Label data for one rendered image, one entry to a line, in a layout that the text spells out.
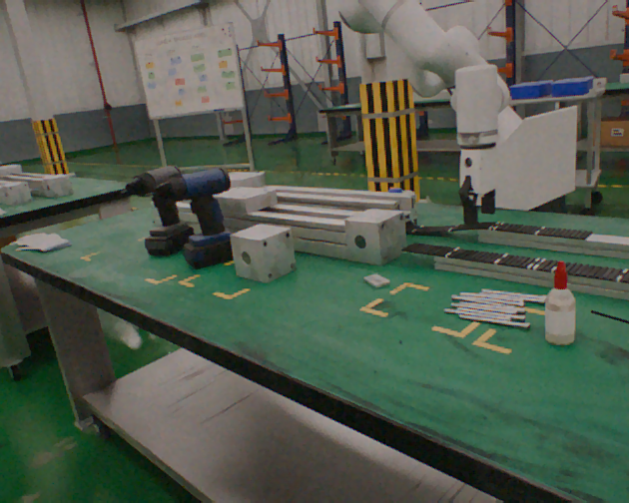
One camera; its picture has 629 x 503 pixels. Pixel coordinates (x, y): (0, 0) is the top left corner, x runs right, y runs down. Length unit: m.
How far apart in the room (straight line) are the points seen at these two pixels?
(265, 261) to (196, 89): 6.10
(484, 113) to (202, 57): 6.03
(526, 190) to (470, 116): 0.37
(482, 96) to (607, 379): 0.64
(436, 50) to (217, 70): 5.82
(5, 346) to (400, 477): 1.97
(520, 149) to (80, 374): 1.58
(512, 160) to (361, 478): 0.90
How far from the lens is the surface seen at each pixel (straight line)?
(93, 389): 2.10
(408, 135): 4.66
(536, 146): 1.50
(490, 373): 0.74
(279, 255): 1.13
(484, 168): 1.20
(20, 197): 2.90
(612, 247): 1.16
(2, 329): 2.81
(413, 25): 1.23
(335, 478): 1.45
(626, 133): 6.00
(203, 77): 7.05
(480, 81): 1.17
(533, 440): 0.64
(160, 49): 7.42
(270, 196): 1.43
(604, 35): 8.91
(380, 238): 1.12
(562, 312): 0.80
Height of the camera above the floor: 1.17
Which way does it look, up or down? 18 degrees down
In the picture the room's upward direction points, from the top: 7 degrees counter-clockwise
